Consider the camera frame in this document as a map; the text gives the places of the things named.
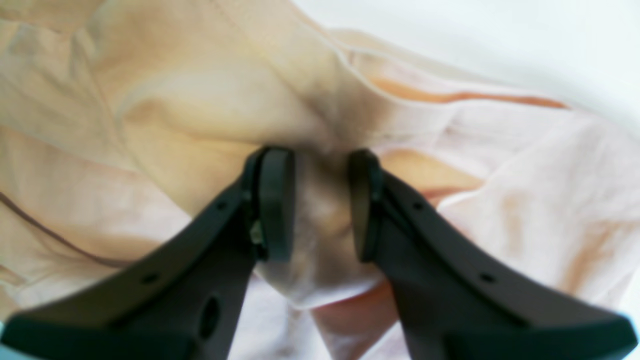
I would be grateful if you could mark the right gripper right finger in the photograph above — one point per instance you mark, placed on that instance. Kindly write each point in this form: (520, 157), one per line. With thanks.
(456, 302)

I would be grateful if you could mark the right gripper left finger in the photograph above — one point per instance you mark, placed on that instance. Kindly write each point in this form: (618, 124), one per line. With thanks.
(183, 301)

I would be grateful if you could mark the peach pink T-shirt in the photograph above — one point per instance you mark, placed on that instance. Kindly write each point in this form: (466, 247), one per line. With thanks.
(517, 119)

